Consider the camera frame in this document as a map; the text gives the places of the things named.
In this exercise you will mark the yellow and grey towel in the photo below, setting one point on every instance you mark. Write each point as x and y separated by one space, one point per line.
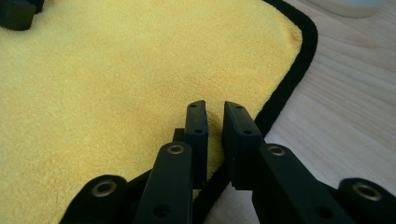
109 84

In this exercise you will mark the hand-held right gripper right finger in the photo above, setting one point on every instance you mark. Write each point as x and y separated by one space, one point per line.
249 161

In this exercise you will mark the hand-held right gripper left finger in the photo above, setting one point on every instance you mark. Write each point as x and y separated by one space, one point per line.
174 174

